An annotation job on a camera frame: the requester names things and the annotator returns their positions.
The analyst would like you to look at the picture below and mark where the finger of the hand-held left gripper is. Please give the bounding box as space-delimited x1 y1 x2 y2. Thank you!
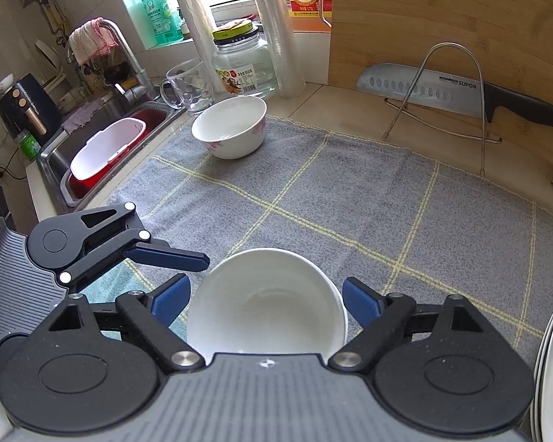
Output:
58 203 210 286

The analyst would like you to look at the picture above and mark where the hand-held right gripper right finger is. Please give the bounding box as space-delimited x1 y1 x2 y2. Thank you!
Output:
327 277 484 373

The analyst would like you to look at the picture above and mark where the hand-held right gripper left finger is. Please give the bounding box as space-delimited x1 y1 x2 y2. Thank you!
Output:
48 274 208 373

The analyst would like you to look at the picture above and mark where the white bowl with pink flowers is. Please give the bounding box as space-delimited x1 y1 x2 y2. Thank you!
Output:
185 248 344 364
325 276 349 348
191 96 267 160

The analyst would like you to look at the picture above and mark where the white fruit-print plate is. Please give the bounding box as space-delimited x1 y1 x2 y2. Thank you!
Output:
536 295 553 442
531 299 553 442

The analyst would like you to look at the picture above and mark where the grey and teal checked towel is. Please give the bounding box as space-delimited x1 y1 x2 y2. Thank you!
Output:
78 115 553 378

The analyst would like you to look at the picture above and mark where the white plastic basin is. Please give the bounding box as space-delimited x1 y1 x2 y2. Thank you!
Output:
70 118 147 189

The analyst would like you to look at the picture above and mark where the stainless steel sink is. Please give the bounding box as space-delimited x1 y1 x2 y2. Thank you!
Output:
37 94 189 215

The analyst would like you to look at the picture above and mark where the red plastic basin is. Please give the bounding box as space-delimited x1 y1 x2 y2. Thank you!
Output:
67 108 173 203

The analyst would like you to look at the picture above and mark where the purple cloth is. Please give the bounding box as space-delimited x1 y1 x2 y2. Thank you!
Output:
62 101 104 132

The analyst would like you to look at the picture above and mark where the clear glass mug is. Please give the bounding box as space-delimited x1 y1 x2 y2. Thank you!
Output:
160 57 216 117

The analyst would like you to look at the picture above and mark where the black air fryer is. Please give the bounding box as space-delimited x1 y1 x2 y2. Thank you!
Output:
0 73 62 145

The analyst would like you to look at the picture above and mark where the metal faucet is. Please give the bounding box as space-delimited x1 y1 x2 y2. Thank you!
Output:
67 18 160 106

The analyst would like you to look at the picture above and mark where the glass jar with green lid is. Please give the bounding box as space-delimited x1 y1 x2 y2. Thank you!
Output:
211 18 279 99

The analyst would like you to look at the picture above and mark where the large kitchen knife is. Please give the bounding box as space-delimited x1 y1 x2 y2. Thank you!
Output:
355 63 553 138

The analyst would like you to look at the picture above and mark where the pink dishcloth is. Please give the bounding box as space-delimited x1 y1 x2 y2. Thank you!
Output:
68 18 119 66

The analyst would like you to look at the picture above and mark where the roll of plastic bags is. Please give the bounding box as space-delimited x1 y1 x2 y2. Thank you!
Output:
174 0 217 97

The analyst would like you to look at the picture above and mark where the green dish soap bottle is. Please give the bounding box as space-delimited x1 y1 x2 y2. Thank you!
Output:
138 0 184 47

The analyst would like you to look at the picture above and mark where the stack of clear plastic cups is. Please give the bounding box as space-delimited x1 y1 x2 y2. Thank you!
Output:
246 0 307 98

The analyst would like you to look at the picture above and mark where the bamboo cutting board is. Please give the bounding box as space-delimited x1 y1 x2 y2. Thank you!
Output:
319 0 553 171

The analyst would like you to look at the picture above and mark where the metal wire rack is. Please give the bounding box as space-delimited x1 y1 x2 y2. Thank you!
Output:
382 42 503 176

